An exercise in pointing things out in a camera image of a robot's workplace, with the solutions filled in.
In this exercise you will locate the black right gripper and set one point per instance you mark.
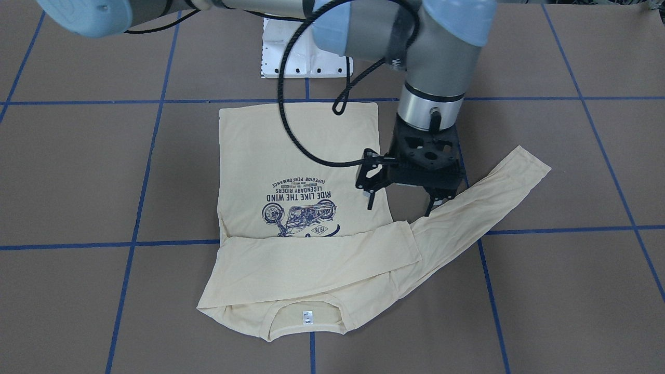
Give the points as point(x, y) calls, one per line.
point(370, 174)

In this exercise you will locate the beige long-sleeve graphic shirt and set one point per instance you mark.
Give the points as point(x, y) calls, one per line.
point(300, 251)

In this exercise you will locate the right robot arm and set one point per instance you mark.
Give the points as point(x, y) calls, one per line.
point(437, 44)

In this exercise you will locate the brown paper table cover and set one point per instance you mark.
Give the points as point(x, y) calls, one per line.
point(110, 180)

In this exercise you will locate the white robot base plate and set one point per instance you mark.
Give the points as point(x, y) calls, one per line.
point(306, 60)

